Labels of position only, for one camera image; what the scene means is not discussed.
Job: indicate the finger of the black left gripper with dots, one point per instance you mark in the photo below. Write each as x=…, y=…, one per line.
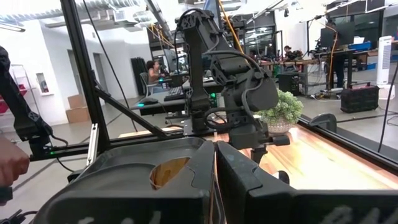
x=258, y=155

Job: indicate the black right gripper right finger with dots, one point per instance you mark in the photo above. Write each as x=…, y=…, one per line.
x=280, y=205

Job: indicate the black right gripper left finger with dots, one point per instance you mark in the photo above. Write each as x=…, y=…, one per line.
x=140, y=205

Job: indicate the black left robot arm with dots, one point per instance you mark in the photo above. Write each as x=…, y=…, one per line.
x=199, y=62

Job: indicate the green potted plant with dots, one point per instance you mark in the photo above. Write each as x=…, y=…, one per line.
x=281, y=110

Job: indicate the black keyboard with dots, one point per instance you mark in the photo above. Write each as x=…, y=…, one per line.
x=174, y=93

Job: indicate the dark desk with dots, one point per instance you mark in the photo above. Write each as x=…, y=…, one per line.
x=161, y=107

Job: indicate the person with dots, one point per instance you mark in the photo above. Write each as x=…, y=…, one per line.
x=337, y=65
x=288, y=52
x=154, y=72

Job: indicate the black computer mouse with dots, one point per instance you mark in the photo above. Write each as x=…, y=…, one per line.
x=150, y=101

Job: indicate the cardboard box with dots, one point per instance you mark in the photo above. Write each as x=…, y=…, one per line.
x=77, y=115
x=77, y=101

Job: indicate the grey office chair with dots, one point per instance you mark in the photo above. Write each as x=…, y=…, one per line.
x=145, y=84

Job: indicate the black equipment case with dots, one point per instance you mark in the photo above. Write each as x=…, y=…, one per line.
x=359, y=99

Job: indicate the person's hand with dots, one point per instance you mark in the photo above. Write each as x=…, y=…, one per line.
x=12, y=161

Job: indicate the white tower fan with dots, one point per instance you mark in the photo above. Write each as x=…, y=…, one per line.
x=384, y=59

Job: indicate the black curved bracket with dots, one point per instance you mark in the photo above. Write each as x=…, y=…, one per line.
x=325, y=120

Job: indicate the black rig frame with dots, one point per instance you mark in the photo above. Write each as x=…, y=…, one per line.
x=79, y=62

